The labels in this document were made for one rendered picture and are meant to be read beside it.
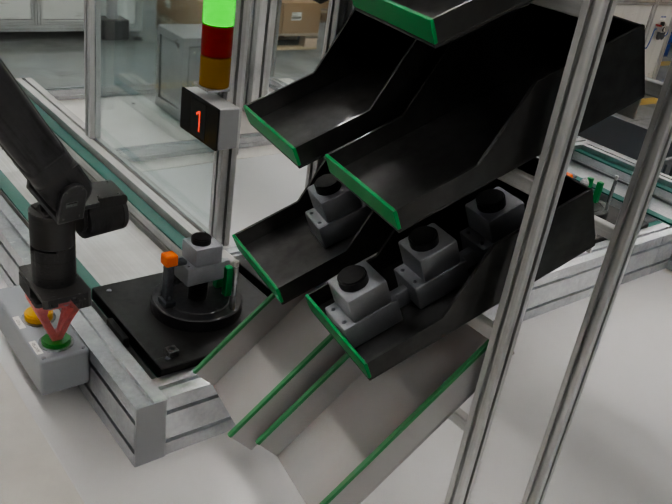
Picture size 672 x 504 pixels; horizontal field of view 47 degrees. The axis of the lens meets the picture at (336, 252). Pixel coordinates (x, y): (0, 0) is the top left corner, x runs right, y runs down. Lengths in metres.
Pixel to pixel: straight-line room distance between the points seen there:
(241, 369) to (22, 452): 0.32
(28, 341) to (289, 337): 0.39
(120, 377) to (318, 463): 0.33
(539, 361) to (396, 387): 0.62
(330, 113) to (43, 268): 0.45
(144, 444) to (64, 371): 0.16
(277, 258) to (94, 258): 0.62
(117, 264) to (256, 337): 0.49
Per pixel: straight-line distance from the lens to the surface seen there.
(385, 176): 0.75
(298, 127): 0.84
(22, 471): 1.13
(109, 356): 1.15
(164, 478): 1.11
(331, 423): 0.93
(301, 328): 1.00
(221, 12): 1.27
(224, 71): 1.30
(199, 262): 1.17
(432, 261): 0.78
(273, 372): 0.99
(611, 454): 1.33
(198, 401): 1.12
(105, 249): 1.51
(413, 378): 0.89
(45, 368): 1.15
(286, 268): 0.89
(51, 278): 1.09
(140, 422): 1.07
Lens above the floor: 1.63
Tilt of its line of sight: 27 degrees down
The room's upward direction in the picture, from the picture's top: 9 degrees clockwise
